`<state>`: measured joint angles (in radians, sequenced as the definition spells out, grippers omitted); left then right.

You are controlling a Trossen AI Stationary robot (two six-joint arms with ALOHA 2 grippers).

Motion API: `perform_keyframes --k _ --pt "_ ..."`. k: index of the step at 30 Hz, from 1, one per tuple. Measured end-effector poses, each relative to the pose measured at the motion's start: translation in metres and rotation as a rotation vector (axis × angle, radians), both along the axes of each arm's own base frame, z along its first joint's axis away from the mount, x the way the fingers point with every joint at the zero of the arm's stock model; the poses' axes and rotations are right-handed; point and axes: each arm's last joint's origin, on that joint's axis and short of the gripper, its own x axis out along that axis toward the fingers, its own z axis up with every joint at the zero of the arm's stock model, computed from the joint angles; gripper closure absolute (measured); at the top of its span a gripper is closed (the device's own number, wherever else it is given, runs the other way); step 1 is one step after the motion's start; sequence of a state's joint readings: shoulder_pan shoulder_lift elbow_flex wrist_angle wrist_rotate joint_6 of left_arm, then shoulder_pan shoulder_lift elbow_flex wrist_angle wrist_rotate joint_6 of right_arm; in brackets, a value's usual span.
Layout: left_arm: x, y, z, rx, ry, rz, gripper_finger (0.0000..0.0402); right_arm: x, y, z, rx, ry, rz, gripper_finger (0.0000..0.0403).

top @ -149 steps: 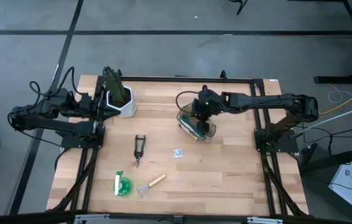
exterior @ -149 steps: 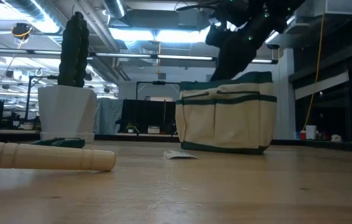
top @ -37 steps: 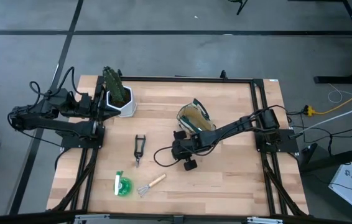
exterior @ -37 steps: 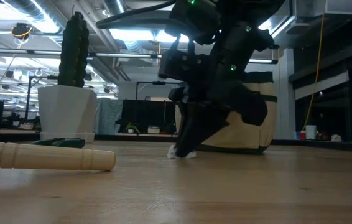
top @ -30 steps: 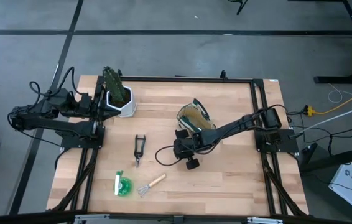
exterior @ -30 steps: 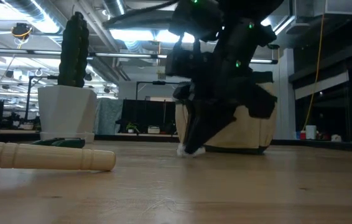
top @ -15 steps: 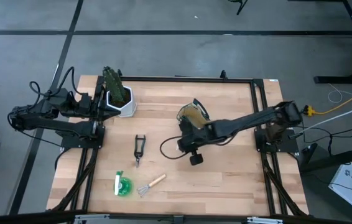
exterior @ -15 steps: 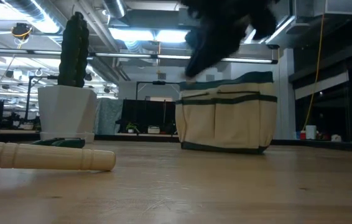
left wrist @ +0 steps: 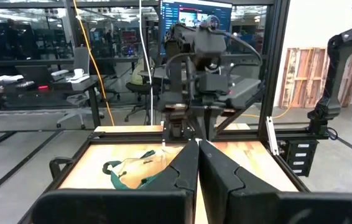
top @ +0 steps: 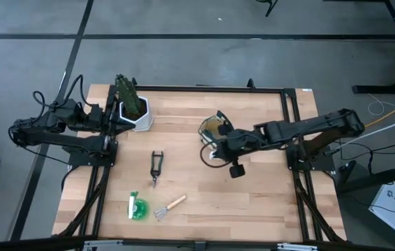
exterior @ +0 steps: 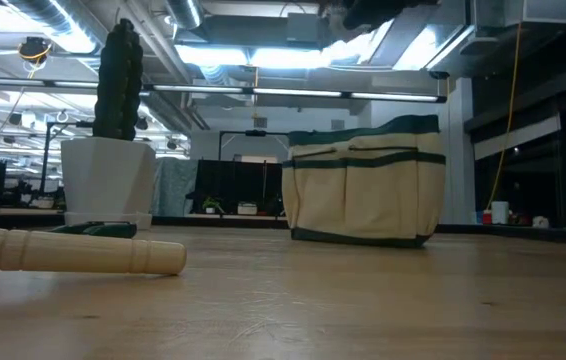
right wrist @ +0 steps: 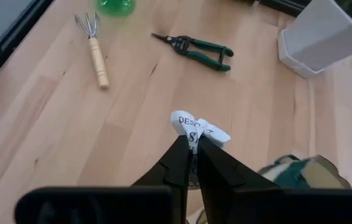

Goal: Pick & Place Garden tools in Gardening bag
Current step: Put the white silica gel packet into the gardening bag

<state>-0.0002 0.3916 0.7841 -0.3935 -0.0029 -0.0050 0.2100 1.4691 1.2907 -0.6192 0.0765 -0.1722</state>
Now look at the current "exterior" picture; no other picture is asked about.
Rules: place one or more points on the cream canvas gardening bag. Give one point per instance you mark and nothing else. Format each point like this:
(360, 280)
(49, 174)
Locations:
(363, 200)

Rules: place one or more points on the green metal garden tool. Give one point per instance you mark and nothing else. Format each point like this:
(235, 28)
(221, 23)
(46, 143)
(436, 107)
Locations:
(103, 230)

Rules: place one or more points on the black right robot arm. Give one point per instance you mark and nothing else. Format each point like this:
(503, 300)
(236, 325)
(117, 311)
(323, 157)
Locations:
(388, 10)

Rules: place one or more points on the black partition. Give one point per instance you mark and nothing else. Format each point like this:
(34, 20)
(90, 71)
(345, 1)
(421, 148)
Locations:
(243, 182)

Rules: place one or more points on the small white box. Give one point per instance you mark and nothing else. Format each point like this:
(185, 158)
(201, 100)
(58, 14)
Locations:
(247, 208)

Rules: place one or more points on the small green potted plant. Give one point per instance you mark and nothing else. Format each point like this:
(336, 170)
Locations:
(211, 204)

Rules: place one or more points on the long ceiling light bar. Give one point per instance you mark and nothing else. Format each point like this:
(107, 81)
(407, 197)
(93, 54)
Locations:
(293, 92)

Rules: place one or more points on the grey blue cloth partition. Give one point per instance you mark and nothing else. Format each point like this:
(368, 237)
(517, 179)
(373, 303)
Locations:
(178, 185)

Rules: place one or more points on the grey ceiling box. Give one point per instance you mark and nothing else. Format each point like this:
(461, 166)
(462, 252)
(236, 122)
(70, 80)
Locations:
(303, 27)

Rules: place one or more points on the white faceted plant pot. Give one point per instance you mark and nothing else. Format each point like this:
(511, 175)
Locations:
(108, 180)

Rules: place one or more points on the green cactus plant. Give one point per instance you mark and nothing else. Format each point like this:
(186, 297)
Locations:
(118, 80)

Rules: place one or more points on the red container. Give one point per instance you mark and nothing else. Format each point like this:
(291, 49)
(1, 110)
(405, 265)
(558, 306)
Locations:
(486, 218)

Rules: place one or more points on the white bucket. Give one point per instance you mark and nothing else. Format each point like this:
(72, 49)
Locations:
(500, 212)

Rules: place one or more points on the black metal stand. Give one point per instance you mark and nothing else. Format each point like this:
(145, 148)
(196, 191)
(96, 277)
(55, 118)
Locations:
(45, 160)

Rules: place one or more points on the small white object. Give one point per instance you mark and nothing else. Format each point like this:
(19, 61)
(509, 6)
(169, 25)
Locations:
(541, 222)

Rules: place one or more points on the black gantry frame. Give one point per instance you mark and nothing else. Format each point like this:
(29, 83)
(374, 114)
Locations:
(255, 133)

